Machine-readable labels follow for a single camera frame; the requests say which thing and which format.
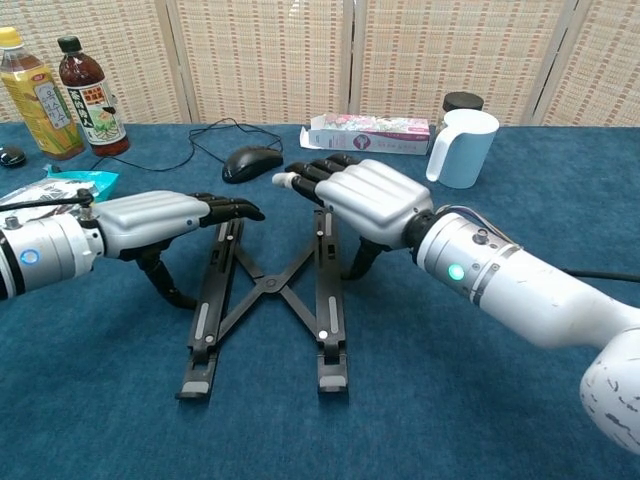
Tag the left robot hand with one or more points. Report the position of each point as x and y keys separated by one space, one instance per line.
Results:
x=145 y=220

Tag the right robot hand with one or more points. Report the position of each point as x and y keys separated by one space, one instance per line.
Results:
x=375 y=200

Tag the black folding laptop stand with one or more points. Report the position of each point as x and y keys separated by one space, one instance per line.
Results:
x=270 y=285

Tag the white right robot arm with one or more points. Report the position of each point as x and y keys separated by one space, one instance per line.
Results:
x=540 y=300

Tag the teal clear snack bag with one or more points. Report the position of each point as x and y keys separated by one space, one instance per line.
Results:
x=100 y=180

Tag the floral print cardboard box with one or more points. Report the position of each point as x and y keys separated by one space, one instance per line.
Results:
x=370 y=135

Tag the dark bottle with black cap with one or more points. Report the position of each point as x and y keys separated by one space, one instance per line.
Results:
x=95 y=115

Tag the black computer mouse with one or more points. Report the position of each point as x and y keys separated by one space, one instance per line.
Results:
x=250 y=162

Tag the glass jar with black lid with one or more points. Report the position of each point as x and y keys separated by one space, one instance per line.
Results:
x=462 y=101

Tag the small black oval case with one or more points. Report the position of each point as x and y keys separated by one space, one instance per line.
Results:
x=12 y=156

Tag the yellow label tea bottle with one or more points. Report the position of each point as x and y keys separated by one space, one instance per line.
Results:
x=40 y=110

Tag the blue carpet table cover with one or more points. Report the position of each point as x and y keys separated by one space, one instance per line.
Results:
x=100 y=375

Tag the woven bamboo folding screen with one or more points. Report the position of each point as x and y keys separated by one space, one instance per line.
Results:
x=270 y=60

